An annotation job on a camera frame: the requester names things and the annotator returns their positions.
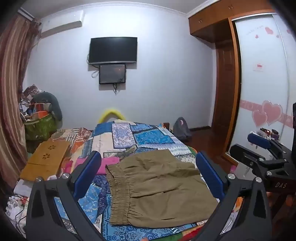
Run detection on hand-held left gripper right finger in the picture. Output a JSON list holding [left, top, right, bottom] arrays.
[[196, 151, 273, 241]]

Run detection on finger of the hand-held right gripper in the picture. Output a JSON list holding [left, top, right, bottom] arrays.
[[247, 131, 292, 163], [229, 144, 274, 171]]

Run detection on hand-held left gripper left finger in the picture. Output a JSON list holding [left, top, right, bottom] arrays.
[[25, 151, 107, 241]]

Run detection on khaki pants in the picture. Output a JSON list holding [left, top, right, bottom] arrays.
[[105, 149, 220, 227]]

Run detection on pink cloth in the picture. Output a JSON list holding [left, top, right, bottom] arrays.
[[75, 156, 121, 176]]

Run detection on orange striped bedsheet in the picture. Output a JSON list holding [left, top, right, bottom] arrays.
[[50, 127, 94, 165]]

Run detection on wooden lap table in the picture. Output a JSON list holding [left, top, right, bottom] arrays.
[[20, 141, 71, 181]]

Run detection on grey backpack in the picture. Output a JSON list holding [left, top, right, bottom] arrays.
[[172, 117, 192, 141]]

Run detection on white sliding wardrobe door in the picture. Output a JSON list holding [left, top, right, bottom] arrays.
[[231, 13, 296, 164]]

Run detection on wooden door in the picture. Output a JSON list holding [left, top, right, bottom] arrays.
[[211, 39, 237, 131]]

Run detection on yellow foam arch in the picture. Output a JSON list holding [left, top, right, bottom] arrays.
[[99, 109, 127, 124]]

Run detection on green fabric bag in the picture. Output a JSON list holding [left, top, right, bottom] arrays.
[[24, 113, 59, 141]]

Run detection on blue patchwork blanket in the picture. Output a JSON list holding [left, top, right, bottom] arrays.
[[50, 122, 245, 241]]

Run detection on white cloth pile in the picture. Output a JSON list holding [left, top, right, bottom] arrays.
[[5, 179, 31, 219]]

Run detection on orange box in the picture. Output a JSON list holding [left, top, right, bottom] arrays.
[[31, 111, 51, 120]]

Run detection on grey curved pillow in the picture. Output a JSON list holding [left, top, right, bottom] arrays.
[[31, 92, 63, 121]]

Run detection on small black framed screen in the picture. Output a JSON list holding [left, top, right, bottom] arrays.
[[99, 64, 127, 85]]

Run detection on striped red gold curtain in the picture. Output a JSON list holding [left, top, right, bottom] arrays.
[[0, 13, 42, 188]]

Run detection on wooden wardrobe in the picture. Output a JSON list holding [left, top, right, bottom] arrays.
[[188, 0, 296, 167]]

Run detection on white air conditioner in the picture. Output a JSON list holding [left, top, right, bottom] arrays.
[[39, 10, 85, 39]]

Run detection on television cable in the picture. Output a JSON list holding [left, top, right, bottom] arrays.
[[86, 53, 100, 79]]

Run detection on black wall television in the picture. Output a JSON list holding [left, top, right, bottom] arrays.
[[89, 37, 138, 65]]

